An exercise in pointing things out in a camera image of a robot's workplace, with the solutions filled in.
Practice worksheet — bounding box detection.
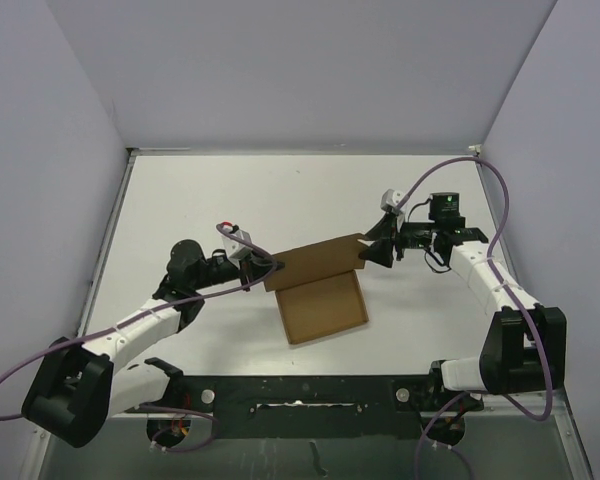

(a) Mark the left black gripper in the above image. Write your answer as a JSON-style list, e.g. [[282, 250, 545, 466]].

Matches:
[[192, 246, 285, 291]]

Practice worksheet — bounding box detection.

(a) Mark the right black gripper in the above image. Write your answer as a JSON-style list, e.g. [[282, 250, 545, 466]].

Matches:
[[358, 212, 438, 267]]

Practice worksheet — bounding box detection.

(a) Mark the brown cardboard paper box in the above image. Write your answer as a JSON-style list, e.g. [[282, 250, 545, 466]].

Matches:
[[265, 233, 369, 345]]

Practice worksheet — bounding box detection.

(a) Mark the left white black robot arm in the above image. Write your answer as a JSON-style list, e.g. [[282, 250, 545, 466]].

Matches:
[[21, 232, 285, 448]]

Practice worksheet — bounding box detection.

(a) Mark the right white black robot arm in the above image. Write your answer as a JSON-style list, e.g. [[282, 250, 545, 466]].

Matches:
[[359, 189, 566, 409]]

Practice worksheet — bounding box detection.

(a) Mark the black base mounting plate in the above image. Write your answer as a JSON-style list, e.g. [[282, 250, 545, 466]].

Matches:
[[135, 375, 484, 447]]

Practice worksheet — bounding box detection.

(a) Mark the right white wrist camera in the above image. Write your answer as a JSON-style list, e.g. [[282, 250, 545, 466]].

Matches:
[[380, 189, 406, 220]]

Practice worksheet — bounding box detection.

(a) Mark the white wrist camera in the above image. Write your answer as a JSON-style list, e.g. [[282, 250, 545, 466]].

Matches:
[[380, 189, 406, 220], [217, 222, 253, 267]]

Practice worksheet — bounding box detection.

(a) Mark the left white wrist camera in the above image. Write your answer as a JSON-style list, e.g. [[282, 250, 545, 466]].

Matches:
[[217, 222, 253, 267]]

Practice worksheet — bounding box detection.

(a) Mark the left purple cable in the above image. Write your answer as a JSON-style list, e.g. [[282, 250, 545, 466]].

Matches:
[[0, 222, 276, 454]]

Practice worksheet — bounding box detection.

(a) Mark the purple cable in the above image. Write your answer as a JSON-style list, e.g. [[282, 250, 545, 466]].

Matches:
[[0, 222, 276, 454], [397, 156, 555, 460]]

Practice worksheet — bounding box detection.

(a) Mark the aluminium table frame rail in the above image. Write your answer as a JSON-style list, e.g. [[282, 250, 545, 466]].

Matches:
[[22, 147, 141, 479]]

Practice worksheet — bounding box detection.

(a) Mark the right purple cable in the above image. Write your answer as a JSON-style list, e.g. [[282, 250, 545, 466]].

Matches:
[[397, 156, 555, 460]]

